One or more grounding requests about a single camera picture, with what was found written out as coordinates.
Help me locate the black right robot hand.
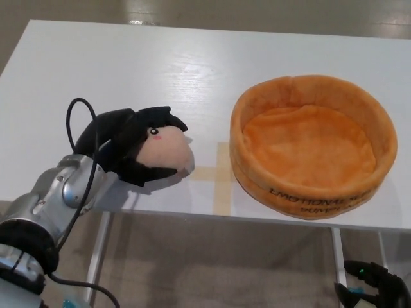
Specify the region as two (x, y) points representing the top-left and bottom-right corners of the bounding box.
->
(333, 259), (411, 308)

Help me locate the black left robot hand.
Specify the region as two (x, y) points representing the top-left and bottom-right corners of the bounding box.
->
(75, 105), (189, 188)

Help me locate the pink round plush toy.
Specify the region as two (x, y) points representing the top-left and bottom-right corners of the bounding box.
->
(135, 125), (195, 178)

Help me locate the orange plush round basket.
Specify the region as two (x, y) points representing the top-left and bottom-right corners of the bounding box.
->
(229, 74), (398, 221)

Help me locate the white metal table leg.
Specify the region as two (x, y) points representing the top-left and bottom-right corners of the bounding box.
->
(83, 211), (114, 298)
(330, 227), (349, 285)

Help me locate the beige tape cross marker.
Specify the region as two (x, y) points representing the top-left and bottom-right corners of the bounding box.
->
(191, 141), (235, 215)

